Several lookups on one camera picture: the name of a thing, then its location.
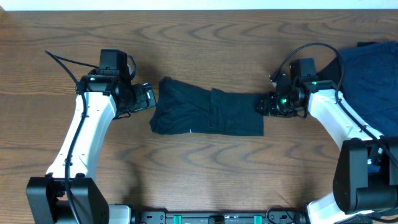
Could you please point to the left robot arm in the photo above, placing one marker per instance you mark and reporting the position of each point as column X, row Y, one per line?
column 68, row 193

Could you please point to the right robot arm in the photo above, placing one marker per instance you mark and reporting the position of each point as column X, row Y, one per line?
column 365, row 180

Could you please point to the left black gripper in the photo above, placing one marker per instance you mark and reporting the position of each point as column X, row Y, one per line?
column 142, row 102

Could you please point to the dark teal t-shirt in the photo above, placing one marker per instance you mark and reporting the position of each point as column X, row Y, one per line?
column 184, row 108

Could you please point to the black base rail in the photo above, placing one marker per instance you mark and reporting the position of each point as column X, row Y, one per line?
column 274, row 215

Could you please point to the black garment under blue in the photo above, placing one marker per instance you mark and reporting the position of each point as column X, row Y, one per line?
column 331, row 72

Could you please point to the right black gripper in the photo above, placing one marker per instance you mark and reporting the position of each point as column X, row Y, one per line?
column 269, row 106

